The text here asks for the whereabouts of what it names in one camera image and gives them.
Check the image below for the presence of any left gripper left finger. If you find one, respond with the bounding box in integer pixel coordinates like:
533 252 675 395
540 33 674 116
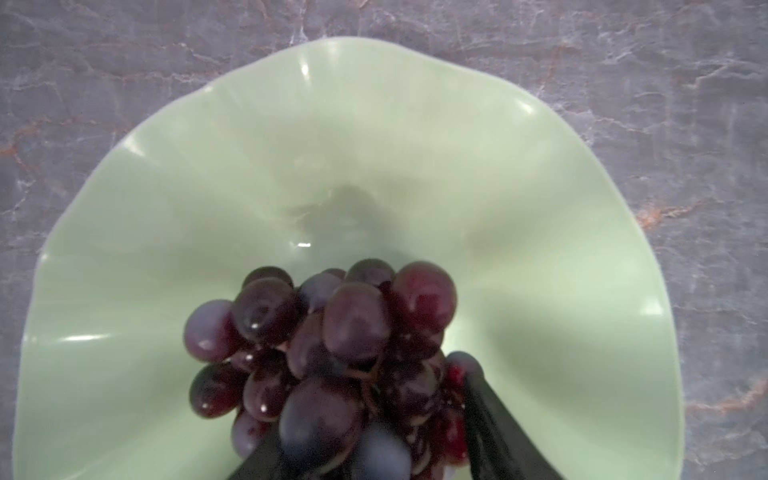
228 425 288 480

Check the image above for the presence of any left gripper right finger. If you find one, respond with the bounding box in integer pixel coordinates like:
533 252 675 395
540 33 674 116
463 372 563 480

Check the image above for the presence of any dark purple fake grape bunch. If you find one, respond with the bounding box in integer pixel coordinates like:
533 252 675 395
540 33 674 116
182 258 480 479

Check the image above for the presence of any light green wavy fruit bowl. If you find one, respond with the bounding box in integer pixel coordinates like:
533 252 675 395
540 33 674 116
13 38 684 479

